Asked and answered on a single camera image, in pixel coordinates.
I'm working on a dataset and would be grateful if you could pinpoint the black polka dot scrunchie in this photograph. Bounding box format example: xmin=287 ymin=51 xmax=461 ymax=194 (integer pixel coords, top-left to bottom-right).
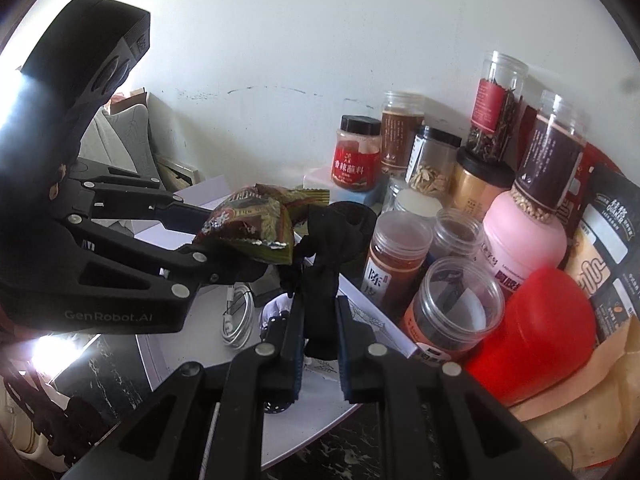
xmin=260 ymin=311 xmax=295 ymax=415

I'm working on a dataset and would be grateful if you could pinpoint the white usb cable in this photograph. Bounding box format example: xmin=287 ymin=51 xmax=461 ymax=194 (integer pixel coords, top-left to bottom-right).
xmin=219 ymin=282 xmax=257 ymax=350

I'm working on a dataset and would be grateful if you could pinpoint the nutritious cereal packet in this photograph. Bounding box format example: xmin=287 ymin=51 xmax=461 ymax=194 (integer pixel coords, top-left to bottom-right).
xmin=194 ymin=183 xmax=330 ymax=264

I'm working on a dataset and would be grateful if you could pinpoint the black cloth item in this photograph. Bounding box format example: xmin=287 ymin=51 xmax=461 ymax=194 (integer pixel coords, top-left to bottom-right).
xmin=278 ymin=204 xmax=373 ymax=360

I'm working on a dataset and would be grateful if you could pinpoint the white open gift box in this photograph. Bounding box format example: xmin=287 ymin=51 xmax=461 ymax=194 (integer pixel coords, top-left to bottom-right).
xmin=118 ymin=203 xmax=431 ymax=479

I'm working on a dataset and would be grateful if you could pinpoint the grey clothes pile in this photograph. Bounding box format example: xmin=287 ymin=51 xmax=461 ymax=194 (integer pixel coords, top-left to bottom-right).
xmin=79 ymin=104 xmax=160 ymax=179

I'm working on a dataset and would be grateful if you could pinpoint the chenpi spice jar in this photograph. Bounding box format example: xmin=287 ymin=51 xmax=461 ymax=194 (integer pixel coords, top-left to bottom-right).
xmin=360 ymin=210 xmax=433 ymax=318

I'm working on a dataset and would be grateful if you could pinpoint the orange label clear jar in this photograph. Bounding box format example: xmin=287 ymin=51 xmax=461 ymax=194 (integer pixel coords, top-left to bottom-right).
xmin=400 ymin=257 xmax=506 ymax=365

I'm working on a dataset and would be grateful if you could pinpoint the red label sauce jar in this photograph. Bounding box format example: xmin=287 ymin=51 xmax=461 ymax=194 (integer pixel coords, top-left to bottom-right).
xmin=331 ymin=115 xmax=382 ymax=192

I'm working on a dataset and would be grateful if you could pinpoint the pink jar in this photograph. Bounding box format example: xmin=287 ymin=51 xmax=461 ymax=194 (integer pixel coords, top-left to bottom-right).
xmin=475 ymin=192 xmax=567 ymax=298

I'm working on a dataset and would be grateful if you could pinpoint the red canister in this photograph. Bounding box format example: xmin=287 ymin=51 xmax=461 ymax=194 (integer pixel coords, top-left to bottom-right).
xmin=463 ymin=268 xmax=596 ymax=406

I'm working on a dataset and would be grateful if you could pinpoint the gold jar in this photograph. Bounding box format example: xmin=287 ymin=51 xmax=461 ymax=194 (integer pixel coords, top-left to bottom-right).
xmin=449 ymin=146 xmax=514 ymax=221

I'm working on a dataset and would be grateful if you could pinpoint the seed jar black lid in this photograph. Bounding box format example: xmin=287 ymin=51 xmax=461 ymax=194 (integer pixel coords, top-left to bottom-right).
xmin=406 ymin=125 xmax=462 ymax=196

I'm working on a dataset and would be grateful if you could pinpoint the brown powder jar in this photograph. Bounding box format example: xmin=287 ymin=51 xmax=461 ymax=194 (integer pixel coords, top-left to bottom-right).
xmin=381 ymin=91 xmax=425 ymax=176

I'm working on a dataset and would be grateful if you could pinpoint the tall red label jar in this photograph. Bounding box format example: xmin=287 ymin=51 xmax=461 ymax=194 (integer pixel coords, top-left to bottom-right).
xmin=465 ymin=50 xmax=528 ymax=164

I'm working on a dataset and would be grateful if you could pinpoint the kraft paper pouch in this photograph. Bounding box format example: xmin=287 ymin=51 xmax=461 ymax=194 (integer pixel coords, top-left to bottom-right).
xmin=511 ymin=318 xmax=639 ymax=469

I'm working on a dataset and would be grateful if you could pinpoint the tall dark label jar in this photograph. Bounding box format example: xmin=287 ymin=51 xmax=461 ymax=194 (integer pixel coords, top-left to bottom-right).
xmin=511 ymin=90 xmax=587 ymax=224

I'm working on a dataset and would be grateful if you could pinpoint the black coffee pouch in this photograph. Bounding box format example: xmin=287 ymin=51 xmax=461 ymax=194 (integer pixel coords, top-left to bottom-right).
xmin=564 ymin=164 xmax=639 ymax=342

